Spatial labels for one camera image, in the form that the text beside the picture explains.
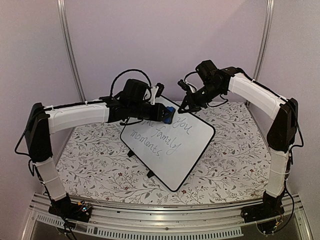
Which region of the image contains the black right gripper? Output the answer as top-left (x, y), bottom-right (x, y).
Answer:
top-left (177, 82), bottom-right (223, 115)

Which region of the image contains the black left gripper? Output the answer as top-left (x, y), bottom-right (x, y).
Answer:
top-left (130, 102), bottom-right (172, 123)

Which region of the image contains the blue whiteboard eraser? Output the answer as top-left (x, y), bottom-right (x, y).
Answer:
top-left (163, 106), bottom-right (176, 124)

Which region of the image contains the white whiteboard black frame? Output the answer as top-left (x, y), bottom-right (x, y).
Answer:
top-left (120, 112), bottom-right (216, 192)

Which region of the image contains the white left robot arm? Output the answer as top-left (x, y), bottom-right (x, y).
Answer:
top-left (23, 79), bottom-right (172, 217)

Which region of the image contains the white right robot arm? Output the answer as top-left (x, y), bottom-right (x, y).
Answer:
top-left (177, 60), bottom-right (299, 218)

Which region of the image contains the floral patterned table mat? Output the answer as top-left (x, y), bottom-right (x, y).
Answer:
top-left (56, 102), bottom-right (271, 206)

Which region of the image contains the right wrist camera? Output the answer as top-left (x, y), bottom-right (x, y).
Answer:
top-left (177, 79), bottom-right (190, 92)

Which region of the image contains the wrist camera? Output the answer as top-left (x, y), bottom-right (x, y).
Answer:
top-left (155, 82), bottom-right (165, 98)
top-left (177, 79), bottom-right (190, 92)

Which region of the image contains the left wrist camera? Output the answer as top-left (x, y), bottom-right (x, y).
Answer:
top-left (155, 82), bottom-right (165, 98)

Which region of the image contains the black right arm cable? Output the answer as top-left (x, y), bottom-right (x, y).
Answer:
top-left (183, 71), bottom-right (200, 83)

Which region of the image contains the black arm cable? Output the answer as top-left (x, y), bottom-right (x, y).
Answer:
top-left (110, 69), bottom-right (153, 98)
top-left (183, 71), bottom-right (200, 83)

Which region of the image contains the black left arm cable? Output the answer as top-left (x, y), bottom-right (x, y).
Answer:
top-left (110, 69), bottom-right (153, 98)

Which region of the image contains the right aluminium frame post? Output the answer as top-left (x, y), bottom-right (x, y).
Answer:
top-left (253, 0), bottom-right (275, 81)

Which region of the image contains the aluminium frame post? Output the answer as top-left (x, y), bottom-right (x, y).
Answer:
top-left (253, 0), bottom-right (275, 81)
top-left (56, 0), bottom-right (86, 102)

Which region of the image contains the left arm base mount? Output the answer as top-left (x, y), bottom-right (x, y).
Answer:
top-left (48, 195), bottom-right (93, 223)

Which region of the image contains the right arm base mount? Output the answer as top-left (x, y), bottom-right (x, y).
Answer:
top-left (240, 197), bottom-right (285, 223)

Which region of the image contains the left aluminium frame post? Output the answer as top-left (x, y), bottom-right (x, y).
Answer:
top-left (56, 0), bottom-right (86, 102)

